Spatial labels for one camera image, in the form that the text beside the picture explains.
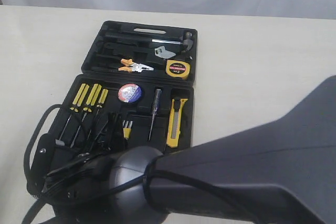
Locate black plastic tool case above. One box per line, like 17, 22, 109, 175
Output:
47, 20, 197, 171

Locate clear voltage tester screwdriver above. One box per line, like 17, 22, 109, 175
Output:
148, 89, 162, 141

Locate yellow tape measure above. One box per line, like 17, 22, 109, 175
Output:
165, 60, 191, 80

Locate large yellow black screwdriver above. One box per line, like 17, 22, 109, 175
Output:
57, 83, 89, 141

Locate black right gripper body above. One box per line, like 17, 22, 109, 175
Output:
43, 140, 123, 223

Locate claw hammer black handle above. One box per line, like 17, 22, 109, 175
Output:
105, 32, 194, 51

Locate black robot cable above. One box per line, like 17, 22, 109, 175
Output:
20, 103, 87, 224

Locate orange black combination pliers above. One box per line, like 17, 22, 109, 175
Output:
91, 53, 155, 74

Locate black electrical tape roll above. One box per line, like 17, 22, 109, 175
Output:
118, 83, 142, 103

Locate yellow black utility knife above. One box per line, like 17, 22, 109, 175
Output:
166, 98, 188, 148

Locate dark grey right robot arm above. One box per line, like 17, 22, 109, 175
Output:
43, 76, 335, 223

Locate adjustable wrench steel head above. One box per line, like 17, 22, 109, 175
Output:
102, 42, 177, 59

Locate hex key set yellow holder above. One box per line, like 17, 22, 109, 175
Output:
122, 120, 133, 140

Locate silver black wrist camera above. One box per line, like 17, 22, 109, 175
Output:
30, 133, 65, 184

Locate small yellow black screwdriver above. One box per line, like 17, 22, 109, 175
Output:
93, 89, 109, 118

